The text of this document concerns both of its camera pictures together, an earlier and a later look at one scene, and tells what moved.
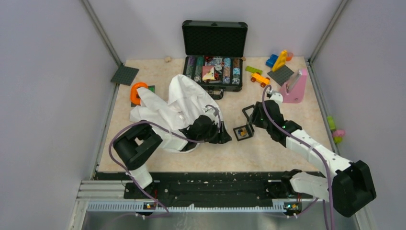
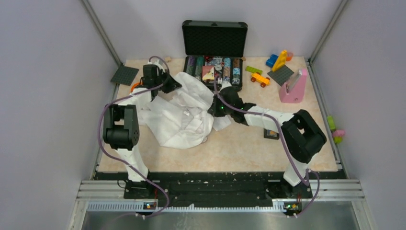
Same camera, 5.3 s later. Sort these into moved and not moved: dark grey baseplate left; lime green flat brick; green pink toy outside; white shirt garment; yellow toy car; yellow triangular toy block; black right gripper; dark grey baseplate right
Moved: white shirt garment; black right gripper
Not moved: yellow toy car; dark grey baseplate left; green pink toy outside; yellow triangular toy block; dark grey baseplate right; lime green flat brick
